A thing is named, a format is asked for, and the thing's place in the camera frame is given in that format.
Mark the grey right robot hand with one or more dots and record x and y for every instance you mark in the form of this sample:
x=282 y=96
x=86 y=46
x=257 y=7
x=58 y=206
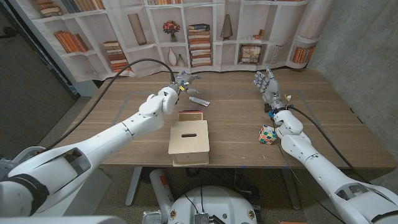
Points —
x=270 y=88

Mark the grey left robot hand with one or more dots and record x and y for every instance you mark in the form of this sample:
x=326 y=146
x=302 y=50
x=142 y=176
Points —
x=184 y=81

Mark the white toothpaste tube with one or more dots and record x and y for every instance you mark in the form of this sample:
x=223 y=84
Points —
x=201 y=101

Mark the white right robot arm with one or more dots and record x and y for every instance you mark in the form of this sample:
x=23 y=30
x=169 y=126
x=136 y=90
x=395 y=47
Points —
x=311 y=158

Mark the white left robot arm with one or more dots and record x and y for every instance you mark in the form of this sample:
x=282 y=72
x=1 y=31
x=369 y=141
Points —
x=102 y=143

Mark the wooden drawer with red front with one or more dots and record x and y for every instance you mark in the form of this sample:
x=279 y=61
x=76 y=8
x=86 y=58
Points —
x=190 y=116

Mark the multicolour rubik's cube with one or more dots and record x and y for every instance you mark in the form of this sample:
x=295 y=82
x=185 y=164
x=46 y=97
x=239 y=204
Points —
x=266 y=135

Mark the light wooden drawer box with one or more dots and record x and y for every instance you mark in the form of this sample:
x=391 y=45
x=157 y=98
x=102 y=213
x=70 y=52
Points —
x=189 y=146

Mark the printed bookshelf backdrop cloth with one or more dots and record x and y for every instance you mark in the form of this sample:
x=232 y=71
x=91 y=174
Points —
x=217 y=53

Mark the grey metal table leg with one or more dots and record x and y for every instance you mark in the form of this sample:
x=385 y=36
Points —
x=291 y=189
x=134 y=186

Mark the white cylinder with orange label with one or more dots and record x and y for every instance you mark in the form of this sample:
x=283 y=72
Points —
x=161 y=189

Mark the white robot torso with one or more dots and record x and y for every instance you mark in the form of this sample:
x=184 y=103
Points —
x=213 y=202

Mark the dark perforated partition panel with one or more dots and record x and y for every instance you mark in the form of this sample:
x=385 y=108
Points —
x=28 y=93

